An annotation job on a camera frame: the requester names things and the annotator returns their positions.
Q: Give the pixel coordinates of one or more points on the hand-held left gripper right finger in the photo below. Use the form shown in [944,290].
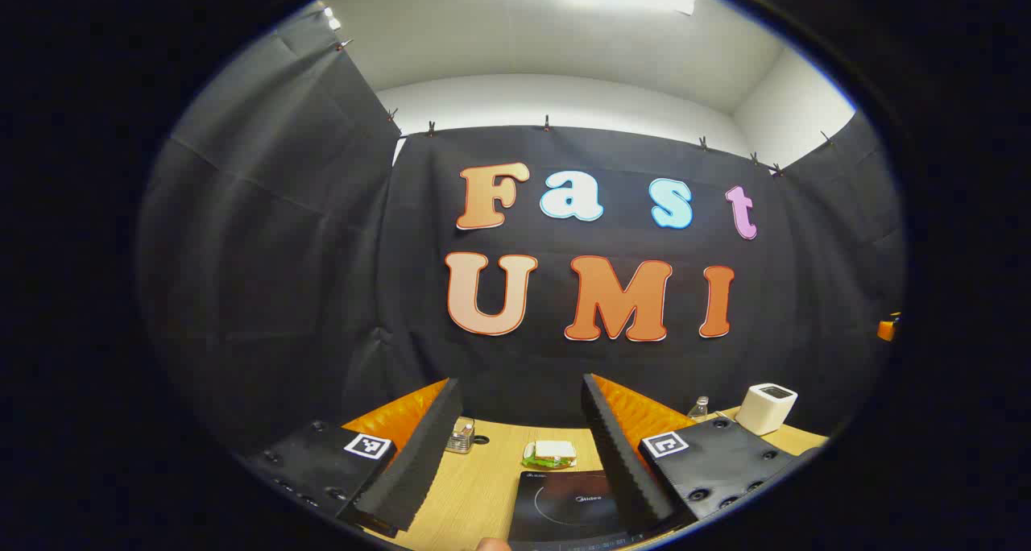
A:
[624,462]

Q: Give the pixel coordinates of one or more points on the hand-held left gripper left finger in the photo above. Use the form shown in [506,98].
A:
[419,462]

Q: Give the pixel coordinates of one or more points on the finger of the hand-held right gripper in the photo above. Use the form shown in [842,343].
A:
[887,329]

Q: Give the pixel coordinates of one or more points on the black induction cooktop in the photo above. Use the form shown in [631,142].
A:
[556,511]

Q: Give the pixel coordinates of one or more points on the sandwich with lettuce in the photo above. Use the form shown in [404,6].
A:
[554,452]

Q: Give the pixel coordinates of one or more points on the clear plastic water bottle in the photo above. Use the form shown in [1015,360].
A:
[699,410]

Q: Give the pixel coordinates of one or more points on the white toaster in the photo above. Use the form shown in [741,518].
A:
[765,410]

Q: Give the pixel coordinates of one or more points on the row of cloth clips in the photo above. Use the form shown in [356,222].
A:
[546,122]

